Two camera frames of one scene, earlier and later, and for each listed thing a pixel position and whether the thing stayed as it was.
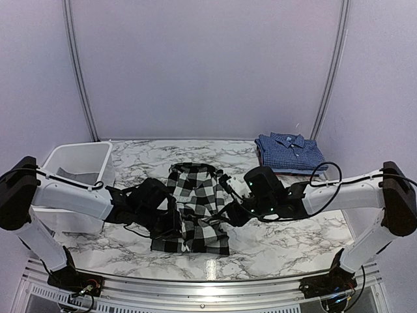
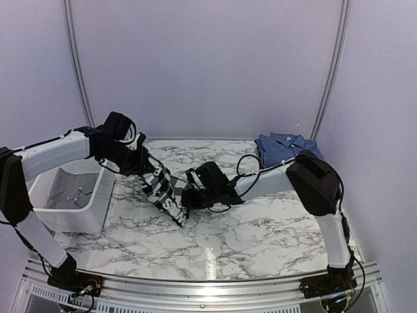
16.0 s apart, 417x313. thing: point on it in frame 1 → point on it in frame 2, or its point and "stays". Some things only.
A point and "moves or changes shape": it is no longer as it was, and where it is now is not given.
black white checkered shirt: [197, 188] moves or changes shape
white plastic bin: [84, 164] stays
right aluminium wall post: [336, 66] stays
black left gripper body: [161, 228] → [130, 163]
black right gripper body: [241, 218] → [202, 202]
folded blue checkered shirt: [291, 154] stays
